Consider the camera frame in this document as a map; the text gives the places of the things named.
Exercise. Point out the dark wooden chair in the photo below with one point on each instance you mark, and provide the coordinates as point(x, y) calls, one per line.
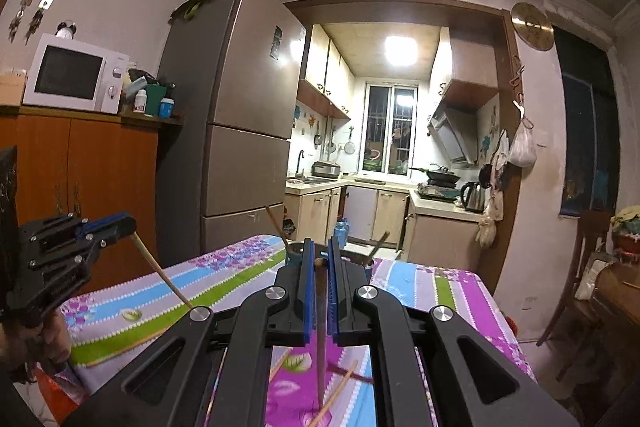
point(592, 230)

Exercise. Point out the green box on cabinet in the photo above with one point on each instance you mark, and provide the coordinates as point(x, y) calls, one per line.
point(154, 95)

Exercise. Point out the grey three-door refrigerator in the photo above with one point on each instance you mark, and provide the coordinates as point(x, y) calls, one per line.
point(235, 68)

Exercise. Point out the dark wooden side table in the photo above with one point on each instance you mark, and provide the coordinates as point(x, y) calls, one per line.
point(615, 301)

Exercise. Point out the potted flowers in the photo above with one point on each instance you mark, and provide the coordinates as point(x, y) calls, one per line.
point(626, 234)

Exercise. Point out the white medicine bottle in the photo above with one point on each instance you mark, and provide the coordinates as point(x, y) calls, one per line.
point(140, 101)

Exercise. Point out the person's left hand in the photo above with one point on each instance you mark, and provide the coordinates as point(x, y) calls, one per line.
point(49, 341)

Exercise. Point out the white hanging plastic bag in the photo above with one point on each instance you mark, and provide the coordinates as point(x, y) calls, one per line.
point(522, 151)

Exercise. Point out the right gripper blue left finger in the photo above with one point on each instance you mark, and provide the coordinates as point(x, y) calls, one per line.
point(309, 292)

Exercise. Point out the orange wooden cabinet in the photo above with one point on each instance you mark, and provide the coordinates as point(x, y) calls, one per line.
point(90, 164)

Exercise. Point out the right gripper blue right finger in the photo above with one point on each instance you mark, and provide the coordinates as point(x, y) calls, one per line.
point(334, 280)

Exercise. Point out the round gold wall clock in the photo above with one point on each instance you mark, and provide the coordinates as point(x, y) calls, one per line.
point(532, 26)

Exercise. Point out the blue water bottle on floor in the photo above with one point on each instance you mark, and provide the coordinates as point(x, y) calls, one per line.
point(341, 231)

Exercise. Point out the ceiling lamp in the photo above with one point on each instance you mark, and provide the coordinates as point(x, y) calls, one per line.
point(401, 51)

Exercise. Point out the penguin figurine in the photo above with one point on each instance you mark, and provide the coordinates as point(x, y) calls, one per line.
point(66, 30)

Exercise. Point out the chopstick standing in holder left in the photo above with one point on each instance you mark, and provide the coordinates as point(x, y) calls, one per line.
point(277, 226)

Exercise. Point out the white microwave oven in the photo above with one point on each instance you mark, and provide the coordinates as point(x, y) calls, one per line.
point(70, 74)

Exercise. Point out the steel range hood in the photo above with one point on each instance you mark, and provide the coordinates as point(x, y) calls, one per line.
point(455, 132)

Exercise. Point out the kitchen window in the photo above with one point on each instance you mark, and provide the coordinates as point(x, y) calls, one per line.
point(389, 128)

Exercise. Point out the chopstick standing in holder right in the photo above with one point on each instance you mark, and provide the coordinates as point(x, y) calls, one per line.
point(378, 245)

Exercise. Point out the black wok on stove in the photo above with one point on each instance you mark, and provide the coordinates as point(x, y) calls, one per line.
point(441, 176)

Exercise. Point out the chopstick standing in holder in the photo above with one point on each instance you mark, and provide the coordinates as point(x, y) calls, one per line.
point(378, 245)
point(277, 226)

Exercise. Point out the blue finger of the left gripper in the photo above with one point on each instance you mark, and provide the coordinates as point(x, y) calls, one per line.
point(120, 224)

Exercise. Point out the steel electric kettle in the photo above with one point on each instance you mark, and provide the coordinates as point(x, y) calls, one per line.
point(473, 197)

